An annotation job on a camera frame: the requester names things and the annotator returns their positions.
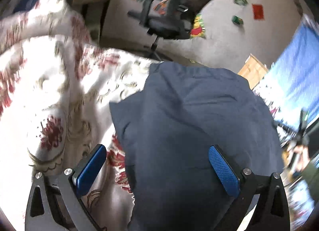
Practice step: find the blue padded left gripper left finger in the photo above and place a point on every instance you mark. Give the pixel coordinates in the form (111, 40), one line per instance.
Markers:
(88, 169)

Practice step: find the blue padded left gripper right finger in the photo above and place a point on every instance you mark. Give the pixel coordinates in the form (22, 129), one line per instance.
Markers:
(227, 170)

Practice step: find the dark navy padded jacket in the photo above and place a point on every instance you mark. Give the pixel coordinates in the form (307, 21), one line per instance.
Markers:
(166, 131)

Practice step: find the floral white red bedspread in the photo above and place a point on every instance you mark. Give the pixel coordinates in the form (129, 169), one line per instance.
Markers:
(56, 87)

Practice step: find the blue starry curtain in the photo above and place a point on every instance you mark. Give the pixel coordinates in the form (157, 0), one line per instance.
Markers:
(291, 85)

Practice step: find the Winnie the Pooh poster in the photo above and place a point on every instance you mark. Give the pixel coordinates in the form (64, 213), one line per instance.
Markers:
(198, 29)

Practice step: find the cartoon character poster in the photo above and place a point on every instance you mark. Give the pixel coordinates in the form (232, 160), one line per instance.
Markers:
(161, 7)

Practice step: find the black mesh office chair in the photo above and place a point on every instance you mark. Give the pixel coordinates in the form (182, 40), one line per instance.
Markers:
(175, 24)

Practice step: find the green box on wall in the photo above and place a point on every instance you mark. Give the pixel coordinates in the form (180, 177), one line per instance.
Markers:
(237, 20)

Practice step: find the red paper on wall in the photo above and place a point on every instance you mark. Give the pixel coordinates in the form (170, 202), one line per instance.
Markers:
(258, 11)

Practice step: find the green card on wall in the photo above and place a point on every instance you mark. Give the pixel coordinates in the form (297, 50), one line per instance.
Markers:
(241, 2)

